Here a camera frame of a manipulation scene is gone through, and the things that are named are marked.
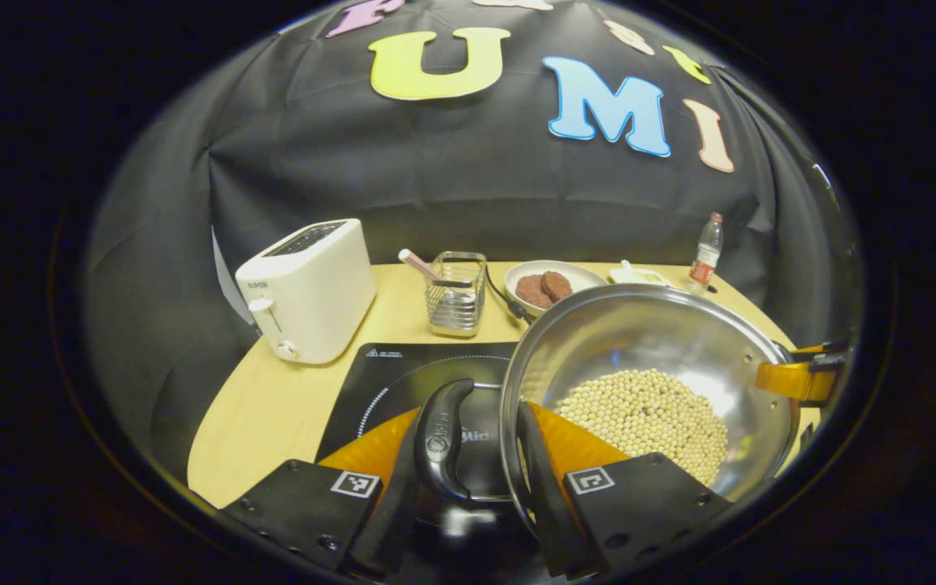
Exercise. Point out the stainless steel pot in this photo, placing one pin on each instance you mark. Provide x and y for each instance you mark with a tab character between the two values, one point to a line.
639	333

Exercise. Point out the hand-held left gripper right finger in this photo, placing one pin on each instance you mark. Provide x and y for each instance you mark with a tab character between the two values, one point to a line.
545	512

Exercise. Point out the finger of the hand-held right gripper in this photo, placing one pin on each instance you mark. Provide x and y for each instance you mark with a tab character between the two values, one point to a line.
829	356
793	380

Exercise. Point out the clear plastic water bottle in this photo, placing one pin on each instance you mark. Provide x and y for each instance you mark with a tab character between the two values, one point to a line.
704	260

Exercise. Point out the black backdrop cloth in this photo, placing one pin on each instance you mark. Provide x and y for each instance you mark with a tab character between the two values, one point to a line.
354	179

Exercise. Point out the black induction cooktop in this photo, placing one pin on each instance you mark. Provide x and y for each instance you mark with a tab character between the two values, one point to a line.
387	374

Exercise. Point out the brown meat patty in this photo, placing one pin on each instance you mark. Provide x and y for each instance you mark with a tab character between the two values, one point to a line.
531	292
557	284

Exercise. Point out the white round plate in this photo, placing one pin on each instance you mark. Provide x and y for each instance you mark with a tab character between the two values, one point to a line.
582	276

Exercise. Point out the white divided bean dish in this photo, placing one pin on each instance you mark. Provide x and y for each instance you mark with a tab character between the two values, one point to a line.
639	276

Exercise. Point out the white toaster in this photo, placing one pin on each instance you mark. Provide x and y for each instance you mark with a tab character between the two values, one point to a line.
314	292

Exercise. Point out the pile of yellow soybeans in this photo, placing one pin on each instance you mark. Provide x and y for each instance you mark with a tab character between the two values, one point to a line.
647	414

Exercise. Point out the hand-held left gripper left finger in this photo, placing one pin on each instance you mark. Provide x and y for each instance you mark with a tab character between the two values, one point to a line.
391	528

